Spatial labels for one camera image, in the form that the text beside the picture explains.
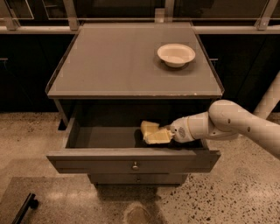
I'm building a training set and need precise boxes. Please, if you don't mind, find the grey drawer cabinet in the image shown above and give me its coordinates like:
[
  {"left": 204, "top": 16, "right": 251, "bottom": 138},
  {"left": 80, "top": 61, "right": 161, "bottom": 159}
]
[{"left": 45, "top": 22, "right": 225, "bottom": 186}]

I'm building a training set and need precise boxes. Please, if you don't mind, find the round floor drain cover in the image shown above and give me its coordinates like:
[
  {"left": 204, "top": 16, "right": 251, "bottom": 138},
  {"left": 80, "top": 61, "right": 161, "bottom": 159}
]
[{"left": 123, "top": 204, "right": 151, "bottom": 224}]

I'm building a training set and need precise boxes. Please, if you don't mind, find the metal top drawer knob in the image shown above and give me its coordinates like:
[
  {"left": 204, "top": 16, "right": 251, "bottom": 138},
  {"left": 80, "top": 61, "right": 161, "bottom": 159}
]
[{"left": 131, "top": 162, "right": 139, "bottom": 171}]

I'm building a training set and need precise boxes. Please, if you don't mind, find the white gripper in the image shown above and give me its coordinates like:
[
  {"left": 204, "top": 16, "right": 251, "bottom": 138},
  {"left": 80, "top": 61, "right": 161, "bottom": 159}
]
[{"left": 144, "top": 116, "right": 194, "bottom": 144}]

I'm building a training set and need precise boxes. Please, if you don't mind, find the lower drawer front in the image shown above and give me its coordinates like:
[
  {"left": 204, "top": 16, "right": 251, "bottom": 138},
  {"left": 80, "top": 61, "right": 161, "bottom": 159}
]
[{"left": 88, "top": 173, "right": 187, "bottom": 185}]

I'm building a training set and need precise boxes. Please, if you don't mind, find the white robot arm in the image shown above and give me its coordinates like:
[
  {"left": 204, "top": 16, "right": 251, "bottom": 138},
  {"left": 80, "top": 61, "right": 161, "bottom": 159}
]
[{"left": 141, "top": 74, "right": 280, "bottom": 158}]

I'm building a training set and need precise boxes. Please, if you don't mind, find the black bar with wheel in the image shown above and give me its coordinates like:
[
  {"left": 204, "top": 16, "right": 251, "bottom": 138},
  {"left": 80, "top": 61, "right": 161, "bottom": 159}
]
[{"left": 11, "top": 193, "right": 39, "bottom": 224}]

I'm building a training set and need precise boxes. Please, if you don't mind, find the yellow sponge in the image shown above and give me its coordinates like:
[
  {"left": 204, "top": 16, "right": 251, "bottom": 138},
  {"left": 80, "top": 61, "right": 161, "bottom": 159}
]
[{"left": 140, "top": 121, "right": 159, "bottom": 139}]

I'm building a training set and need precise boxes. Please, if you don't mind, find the white bowl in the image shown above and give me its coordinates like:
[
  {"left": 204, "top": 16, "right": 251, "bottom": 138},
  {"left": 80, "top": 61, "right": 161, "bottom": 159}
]
[{"left": 157, "top": 44, "right": 196, "bottom": 68}]

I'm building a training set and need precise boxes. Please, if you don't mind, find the open top drawer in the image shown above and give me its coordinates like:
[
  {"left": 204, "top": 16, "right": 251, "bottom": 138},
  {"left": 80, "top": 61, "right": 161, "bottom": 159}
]
[{"left": 47, "top": 109, "right": 221, "bottom": 174}]

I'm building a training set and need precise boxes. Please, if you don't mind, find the metal railing frame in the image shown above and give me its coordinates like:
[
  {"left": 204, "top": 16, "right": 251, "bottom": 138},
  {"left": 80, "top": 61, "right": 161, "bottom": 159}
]
[{"left": 0, "top": 0, "right": 280, "bottom": 34}]

